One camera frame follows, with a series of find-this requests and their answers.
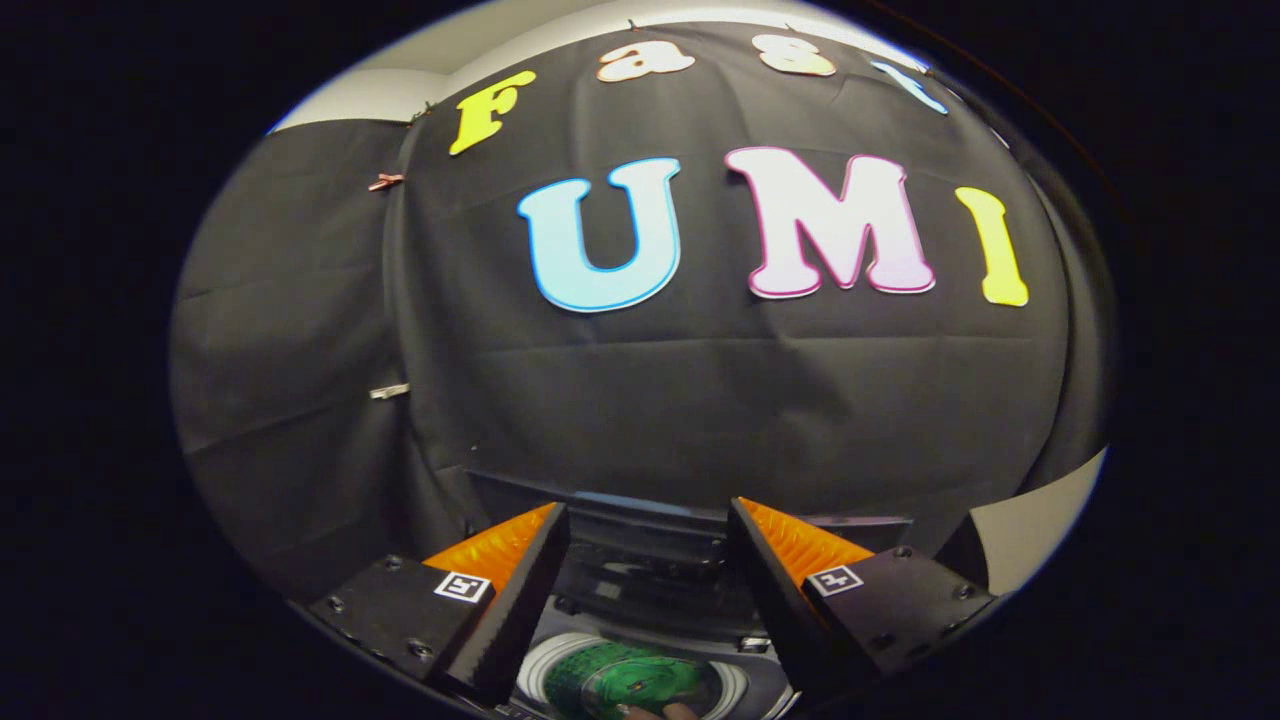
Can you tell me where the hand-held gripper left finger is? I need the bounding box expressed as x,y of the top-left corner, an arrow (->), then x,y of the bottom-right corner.
306,502 -> 573,707

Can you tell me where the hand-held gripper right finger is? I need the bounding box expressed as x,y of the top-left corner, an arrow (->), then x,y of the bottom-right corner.
726,497 -> 999,693

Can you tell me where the dark glass washing machine lid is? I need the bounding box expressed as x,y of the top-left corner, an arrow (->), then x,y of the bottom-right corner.
468,472 -> 913,641

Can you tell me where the green polo shirt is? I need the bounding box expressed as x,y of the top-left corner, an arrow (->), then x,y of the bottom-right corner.
543,640 -> 707,720

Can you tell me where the dark top-load washing machine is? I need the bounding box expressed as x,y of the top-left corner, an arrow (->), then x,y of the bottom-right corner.
465,470 -> 913,720

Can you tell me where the black backdrop cloth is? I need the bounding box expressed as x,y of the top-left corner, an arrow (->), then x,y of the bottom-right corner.
170,20 -> 1116,601

